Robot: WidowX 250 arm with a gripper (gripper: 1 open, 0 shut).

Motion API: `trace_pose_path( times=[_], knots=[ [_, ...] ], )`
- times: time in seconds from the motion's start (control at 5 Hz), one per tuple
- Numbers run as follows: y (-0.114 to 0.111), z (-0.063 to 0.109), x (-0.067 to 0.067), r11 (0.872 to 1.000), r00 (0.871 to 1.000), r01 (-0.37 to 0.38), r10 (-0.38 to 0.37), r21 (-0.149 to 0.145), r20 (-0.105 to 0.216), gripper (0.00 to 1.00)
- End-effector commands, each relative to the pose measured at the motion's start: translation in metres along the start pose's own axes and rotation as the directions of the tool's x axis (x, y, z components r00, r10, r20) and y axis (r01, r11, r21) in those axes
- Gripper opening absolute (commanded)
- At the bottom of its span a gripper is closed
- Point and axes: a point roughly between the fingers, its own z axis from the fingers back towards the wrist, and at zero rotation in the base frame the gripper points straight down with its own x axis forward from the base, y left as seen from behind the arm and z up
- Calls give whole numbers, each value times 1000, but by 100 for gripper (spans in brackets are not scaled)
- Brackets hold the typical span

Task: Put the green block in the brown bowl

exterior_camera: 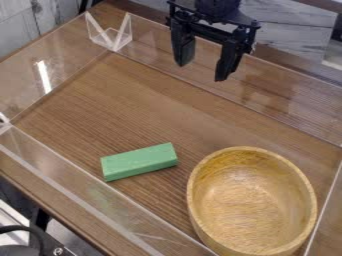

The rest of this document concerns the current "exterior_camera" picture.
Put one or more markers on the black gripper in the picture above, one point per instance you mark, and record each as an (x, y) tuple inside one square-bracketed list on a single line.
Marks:
[(217, 21)]

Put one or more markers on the green rectangular block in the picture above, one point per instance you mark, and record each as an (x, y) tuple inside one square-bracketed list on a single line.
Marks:
[(138, 161)]

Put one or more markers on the brown wooden bowl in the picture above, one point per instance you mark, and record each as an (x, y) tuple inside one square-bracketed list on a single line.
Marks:
[(252, 203)]

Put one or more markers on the clear acrylic tray walls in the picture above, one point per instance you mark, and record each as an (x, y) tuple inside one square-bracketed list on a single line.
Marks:
[(95, 90)]

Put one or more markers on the black table leg bracket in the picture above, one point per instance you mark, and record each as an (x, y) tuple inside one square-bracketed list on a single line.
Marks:
[(41, 240)]

